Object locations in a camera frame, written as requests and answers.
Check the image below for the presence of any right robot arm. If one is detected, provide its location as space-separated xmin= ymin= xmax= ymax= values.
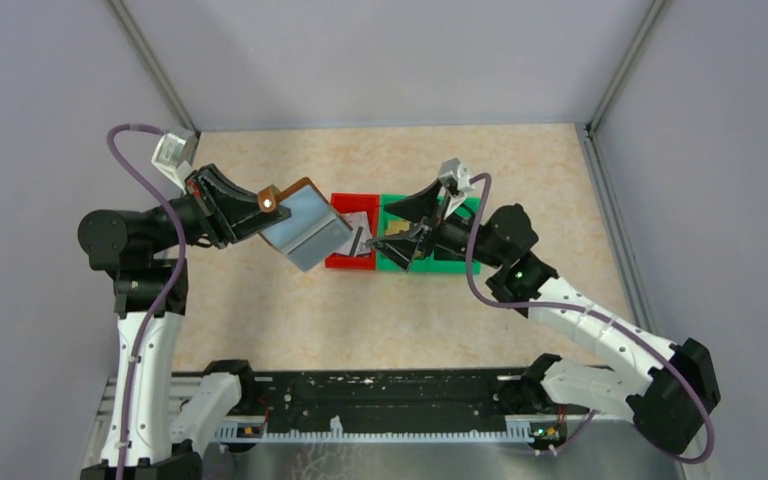
xmin=369 ymin=181 xmax=721 ymax=465

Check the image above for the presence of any aluminium frame rail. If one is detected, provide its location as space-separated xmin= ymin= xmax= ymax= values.
xmin=95 ymin=374 xmax=700 ymax=445

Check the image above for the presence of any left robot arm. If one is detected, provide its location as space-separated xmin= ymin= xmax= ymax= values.
xmin=78 ymin=165 xmax=291 ymax=479

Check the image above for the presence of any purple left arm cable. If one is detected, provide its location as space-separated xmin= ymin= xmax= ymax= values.
xmin=105 ymin=123 xmax=190 ymax=480

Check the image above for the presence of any gold credit card stack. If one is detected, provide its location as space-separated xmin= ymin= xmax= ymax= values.
xmin=385 ymin=220 xmax=417 ymax=237

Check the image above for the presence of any green bin with gold cards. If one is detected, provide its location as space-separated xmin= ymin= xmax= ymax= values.
xmin=376 ymin=194 xmax=431 ymax=274

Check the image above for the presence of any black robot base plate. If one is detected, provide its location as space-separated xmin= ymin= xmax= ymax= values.
xmin=217 ymin=367 xmax=586 ymax=444

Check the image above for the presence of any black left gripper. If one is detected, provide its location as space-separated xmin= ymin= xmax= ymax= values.
xmin=143 ymin=162 xmax=292 ymax=256

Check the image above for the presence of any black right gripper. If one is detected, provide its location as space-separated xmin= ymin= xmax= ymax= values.
xmin=366 ymin=177 xmax=505 ymax=272

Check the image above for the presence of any red plastic bin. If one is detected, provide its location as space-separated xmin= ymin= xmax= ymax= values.
xmin=325 ymin=193 xmax=381 ymax=271

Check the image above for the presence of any silver VIP card pile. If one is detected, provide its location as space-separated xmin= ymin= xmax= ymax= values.
xmin=335 ymin=211 xmax=372 ymax=257

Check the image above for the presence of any brown leather card holder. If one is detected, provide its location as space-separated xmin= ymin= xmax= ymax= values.
xmin=257 ymin=177 xmax=352 ymax=272

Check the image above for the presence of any green bin with black cards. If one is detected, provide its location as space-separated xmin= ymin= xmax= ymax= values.
xmin=424 ymin=197 xmax=480 ymax=274

